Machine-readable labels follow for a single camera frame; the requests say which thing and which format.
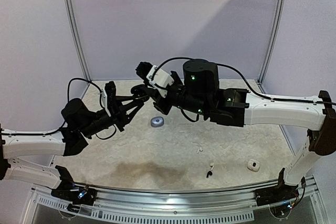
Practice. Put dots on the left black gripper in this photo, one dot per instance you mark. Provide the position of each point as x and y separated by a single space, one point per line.
120 114

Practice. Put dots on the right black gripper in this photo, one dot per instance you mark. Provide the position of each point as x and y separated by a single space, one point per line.
163 100

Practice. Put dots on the purple earbud charging case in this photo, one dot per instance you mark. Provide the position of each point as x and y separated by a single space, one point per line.
157 121

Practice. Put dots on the black earbud charging case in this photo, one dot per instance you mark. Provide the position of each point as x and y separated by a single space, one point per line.
139 93

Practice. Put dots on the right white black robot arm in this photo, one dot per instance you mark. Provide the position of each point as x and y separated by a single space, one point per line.
199 92

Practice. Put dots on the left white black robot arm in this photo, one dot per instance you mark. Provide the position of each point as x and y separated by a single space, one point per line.
71 140

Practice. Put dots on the white earbud charging case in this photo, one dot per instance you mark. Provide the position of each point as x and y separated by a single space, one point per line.
253 165

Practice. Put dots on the black stem earbud left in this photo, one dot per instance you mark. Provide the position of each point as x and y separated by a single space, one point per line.
209 174

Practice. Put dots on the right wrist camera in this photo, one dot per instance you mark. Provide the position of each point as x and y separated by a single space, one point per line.
154 77

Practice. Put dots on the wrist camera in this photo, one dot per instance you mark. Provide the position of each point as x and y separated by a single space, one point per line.
108 97
154 77

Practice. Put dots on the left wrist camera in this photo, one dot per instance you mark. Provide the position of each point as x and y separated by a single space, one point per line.
108 97

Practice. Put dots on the right aluminium frame post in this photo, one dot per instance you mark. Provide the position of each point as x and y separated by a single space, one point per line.
272 40

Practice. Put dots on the aluminium frame post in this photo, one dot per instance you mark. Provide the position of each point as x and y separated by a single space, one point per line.
76 39
272 40

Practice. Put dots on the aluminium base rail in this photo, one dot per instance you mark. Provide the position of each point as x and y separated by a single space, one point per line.
231 205

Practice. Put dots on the left aluminium frame post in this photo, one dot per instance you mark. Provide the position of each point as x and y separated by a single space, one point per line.
76 39

